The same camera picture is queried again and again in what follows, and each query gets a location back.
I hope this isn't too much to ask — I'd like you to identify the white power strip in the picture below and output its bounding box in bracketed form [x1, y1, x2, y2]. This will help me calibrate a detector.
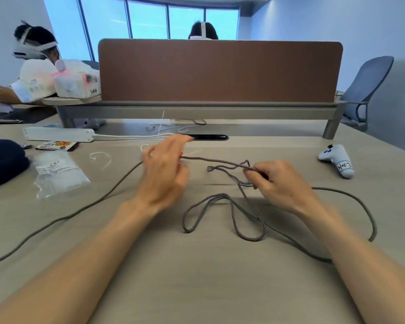
[22, 127, 96, 143]

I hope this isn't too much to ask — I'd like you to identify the white tissue pack pink label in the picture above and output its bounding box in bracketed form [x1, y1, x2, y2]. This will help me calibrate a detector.
[52, 59, 102, 99]

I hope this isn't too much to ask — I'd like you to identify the white printed snack packet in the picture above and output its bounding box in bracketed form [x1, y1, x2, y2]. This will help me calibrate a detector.
[35, 140, 80, 152]

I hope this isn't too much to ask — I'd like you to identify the brown desk divider panel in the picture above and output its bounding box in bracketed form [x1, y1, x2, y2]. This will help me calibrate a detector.
[98, 38, 344, 102]

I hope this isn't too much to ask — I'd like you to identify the small white rounded object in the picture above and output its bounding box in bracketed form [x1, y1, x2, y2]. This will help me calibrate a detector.
[84, 117, 107, 130]

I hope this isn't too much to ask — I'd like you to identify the white labelled hand controller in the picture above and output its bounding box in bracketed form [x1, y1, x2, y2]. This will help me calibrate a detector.
[318, 144, 355, 180]

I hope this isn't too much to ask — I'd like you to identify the black flat tablet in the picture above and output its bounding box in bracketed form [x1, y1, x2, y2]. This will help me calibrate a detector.
[0, 105, 58, 125]

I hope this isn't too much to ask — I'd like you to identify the white power strip cord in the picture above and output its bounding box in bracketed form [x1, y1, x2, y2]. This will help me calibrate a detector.
[93, 132, 176, 140]

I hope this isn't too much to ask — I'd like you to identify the large glass window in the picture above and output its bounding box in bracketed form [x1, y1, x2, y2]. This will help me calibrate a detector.
[42, 0, 240, 62]

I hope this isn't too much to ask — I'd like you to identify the grey braided cable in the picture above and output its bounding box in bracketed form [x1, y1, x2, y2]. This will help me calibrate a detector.
[0, 155, 378, 269]

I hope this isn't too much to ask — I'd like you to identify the grey metal desk shelf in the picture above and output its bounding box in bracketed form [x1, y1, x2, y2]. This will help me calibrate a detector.
[56, 99, 348, 140]

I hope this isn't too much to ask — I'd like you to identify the clear bag of zip ties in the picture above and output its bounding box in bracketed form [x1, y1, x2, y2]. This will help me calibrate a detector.
[33, 150, 91, 199]

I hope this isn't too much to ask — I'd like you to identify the person's left forearm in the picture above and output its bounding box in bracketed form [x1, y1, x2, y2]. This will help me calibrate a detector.
[0, 198, 159, 324]

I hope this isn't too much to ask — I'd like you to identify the person's right hand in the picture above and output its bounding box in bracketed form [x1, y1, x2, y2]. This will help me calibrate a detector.
[243, 161, 324, 216]

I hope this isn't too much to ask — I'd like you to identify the round beige shelf board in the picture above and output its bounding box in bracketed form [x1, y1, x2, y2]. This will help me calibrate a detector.
[42, 95, 103, 106]

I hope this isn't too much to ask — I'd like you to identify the navy baseball cap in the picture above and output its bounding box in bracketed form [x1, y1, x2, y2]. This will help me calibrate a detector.
[0, 139, 31, 192]

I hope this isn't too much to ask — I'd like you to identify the person's right forearm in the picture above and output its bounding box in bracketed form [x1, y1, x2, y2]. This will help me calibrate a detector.
[300, 202, 405, 324]

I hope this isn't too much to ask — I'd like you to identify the person's left hand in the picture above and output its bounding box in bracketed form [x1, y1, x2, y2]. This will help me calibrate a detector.
[135, 134, 195, 214]

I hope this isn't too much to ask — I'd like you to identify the white head-mounted headset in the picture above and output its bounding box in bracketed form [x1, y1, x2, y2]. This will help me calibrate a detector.
[190, 22, 211, 40]
[13, 27, 59, 60]

